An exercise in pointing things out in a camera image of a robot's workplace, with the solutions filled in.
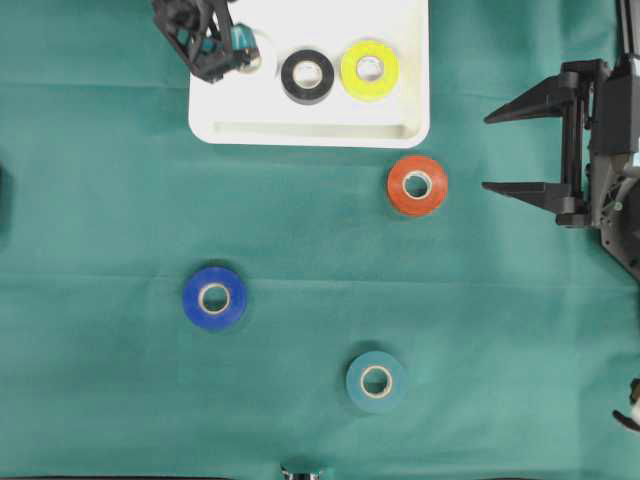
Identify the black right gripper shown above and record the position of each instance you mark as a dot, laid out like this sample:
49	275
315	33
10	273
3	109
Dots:
609	102

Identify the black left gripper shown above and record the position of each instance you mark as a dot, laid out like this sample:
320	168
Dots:
204	36

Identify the white tape roll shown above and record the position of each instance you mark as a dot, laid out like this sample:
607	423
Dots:
258	63

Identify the black tape roll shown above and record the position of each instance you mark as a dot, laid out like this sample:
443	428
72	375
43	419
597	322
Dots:
307	76

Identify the yellow tape roll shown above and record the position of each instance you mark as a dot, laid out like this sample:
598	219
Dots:
369	70

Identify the white plastic tray case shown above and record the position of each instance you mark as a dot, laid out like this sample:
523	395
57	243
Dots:
254	109

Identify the orange tape roll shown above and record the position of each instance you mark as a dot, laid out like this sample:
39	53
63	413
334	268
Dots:
416	185

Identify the blue tape roll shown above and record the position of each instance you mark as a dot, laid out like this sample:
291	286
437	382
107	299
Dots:
214	299

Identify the teal tape roll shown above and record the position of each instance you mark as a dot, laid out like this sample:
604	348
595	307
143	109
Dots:
376	382

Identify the green table cloth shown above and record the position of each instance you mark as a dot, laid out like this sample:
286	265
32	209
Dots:
518	337

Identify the small black white object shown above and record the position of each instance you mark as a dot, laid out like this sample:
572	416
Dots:
631	421

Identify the metal clip at bottom edge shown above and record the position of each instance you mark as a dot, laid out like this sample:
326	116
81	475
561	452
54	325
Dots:
295	475

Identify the black aluminium frame rail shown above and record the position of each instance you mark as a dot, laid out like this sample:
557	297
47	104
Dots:
629	21

